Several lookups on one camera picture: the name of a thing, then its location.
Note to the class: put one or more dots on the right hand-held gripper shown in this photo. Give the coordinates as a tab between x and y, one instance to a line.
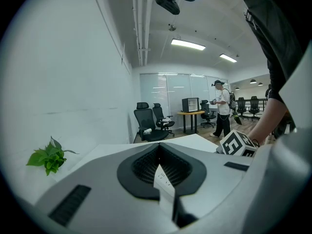
235	144

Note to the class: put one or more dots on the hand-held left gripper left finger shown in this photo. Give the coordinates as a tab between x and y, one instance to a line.
102	194

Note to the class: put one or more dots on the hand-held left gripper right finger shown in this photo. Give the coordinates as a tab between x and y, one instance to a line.
219	179

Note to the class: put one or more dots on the person's right forearm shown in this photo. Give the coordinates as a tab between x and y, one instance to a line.
269	123

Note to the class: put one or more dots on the black mesh office chair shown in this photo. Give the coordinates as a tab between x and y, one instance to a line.
162	119
147	125
241	106
207	114
254	106

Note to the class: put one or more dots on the round yellow-top table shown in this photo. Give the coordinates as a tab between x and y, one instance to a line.
191	118

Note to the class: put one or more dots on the black mini fridge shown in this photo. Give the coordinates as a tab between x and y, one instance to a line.
190	105

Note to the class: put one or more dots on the green leafy plant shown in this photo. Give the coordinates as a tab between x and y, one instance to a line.
50	158

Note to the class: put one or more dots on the long ceiling light panel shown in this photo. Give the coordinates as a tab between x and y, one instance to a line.
228	58
187	44

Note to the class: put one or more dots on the frosted glass partition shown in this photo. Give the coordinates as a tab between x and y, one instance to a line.
161	91

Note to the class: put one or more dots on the round ceiling sensor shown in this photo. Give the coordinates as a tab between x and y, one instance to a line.
172	28

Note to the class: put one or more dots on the white ceiling pipes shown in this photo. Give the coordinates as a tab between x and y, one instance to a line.
142	23

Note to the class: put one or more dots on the black head camera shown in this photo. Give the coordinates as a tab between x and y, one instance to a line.
167	1

